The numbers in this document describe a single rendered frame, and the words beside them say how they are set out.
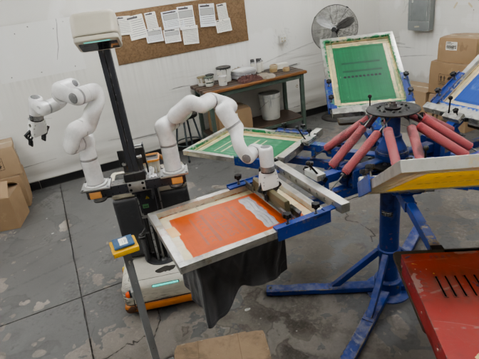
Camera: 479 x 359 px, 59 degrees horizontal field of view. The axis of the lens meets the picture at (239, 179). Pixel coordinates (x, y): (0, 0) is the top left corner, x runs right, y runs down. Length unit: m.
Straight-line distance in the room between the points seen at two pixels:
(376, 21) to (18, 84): 5.28
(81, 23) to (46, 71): 3.50
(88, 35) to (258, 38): 4.38
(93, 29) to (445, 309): 1.80
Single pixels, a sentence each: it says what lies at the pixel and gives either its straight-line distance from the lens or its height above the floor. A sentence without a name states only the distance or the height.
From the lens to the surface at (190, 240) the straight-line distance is 2.12.
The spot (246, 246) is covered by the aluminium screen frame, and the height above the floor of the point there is 0.97.
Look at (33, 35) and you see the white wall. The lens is 5.62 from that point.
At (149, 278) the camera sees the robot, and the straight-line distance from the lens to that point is 3.10.
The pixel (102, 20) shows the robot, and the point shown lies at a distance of 2.17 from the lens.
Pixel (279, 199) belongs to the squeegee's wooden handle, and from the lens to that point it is 2.16.
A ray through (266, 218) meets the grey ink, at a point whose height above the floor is 0.96.
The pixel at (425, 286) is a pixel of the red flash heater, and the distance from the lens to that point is 1.54.
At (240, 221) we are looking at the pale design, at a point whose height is 0.95.
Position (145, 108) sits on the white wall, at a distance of 5.87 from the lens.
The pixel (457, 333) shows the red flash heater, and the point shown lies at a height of 1.10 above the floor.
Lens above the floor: 2.06
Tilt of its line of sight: 25 degrees down
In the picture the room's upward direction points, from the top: 8 degrees counter-clockwise
